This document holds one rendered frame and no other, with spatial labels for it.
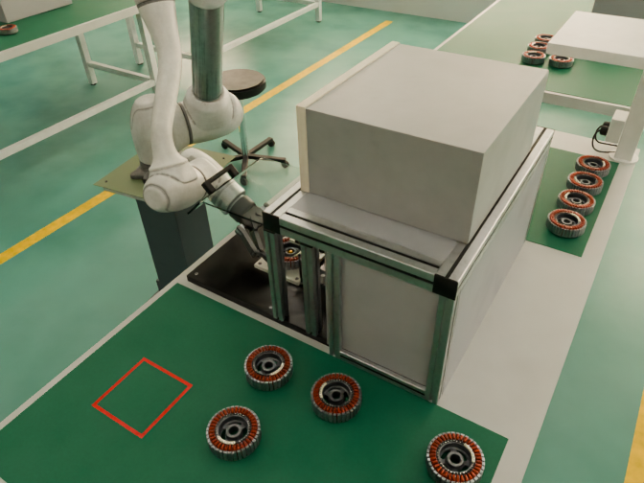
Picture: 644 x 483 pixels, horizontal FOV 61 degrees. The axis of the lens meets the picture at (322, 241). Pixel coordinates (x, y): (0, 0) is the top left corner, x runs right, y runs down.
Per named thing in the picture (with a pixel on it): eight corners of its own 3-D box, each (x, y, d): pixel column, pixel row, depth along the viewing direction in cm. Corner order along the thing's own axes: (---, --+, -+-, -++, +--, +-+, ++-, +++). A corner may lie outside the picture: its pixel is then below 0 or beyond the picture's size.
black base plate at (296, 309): (187, 281, 156) (186, 275, 154) (310, 176, 197) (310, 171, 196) (329, 347, 135) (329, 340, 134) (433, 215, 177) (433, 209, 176)
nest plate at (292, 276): (254, 267, 156) (254, 264, 155) (285, 239, 166) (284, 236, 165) (298, 286, 150) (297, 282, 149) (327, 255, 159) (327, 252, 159)
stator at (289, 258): (264, 263, 156) (262, 252, 153) (286, 241, 163) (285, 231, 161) (296, 276, 151) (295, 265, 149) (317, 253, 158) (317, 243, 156)
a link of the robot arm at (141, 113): (132, 150, 204) (117, 94, 190) (180, 138, 210) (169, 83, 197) (144, 170, 192) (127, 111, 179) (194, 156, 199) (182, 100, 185)
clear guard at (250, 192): (187, 214, 137) (183, 194, 133) (247, 170, 152) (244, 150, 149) (295, 257, 123) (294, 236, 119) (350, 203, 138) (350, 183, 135)
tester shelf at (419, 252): (263, 228, 120) (261, 211, 118) (400, 109, 165) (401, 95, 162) (454, 301, 102) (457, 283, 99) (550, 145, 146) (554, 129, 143)
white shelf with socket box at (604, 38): (518, 171, 197) (547, 42, 168) (545, 129, 221) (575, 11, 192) (624, 198, 182) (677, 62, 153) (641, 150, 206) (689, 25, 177)
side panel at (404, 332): (329, 354, 134) (326, 252, 114) (334, 346, 135) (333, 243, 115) (436, 404, 122) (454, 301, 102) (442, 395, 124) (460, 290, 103)
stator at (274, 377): (236, 375, 129) (233, 364, 127) (268, 346, 136) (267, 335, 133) (269, 401, 123) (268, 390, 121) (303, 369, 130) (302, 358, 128)
